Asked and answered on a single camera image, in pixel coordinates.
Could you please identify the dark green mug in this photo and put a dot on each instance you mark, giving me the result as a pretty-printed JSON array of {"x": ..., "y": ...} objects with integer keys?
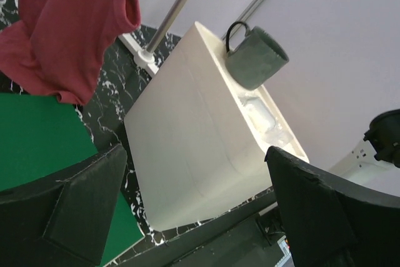
[{"x": 256, "y": 59}]

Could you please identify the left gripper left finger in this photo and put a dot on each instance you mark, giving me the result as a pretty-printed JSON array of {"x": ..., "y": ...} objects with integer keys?
[{"x": 64, "y": 218}]

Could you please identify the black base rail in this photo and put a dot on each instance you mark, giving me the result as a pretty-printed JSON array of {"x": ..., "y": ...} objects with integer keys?
[{"x": 249, "y": 235}]

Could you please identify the maroon tank top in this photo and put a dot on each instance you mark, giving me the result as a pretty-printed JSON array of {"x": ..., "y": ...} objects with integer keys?
[{"x": 57, "y": 47}]

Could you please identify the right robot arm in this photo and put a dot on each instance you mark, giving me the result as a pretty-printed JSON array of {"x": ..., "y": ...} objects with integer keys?
[{"x": 383, "y": 134}]

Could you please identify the green binder folder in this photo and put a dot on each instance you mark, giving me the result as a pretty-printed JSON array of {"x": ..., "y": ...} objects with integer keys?
[{"x": 39, "y": 137}]

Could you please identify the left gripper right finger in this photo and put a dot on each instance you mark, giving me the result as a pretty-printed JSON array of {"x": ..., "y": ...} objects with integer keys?
[{"x": 330, "y": 221}]

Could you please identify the silver white clothes rack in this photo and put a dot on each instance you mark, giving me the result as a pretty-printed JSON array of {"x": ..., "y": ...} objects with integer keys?
[{"x": 144, "y": 56}]

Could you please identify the white styrofoam box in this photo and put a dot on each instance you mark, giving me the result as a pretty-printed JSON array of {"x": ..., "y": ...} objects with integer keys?
[{"x": 198, "y": 140}]

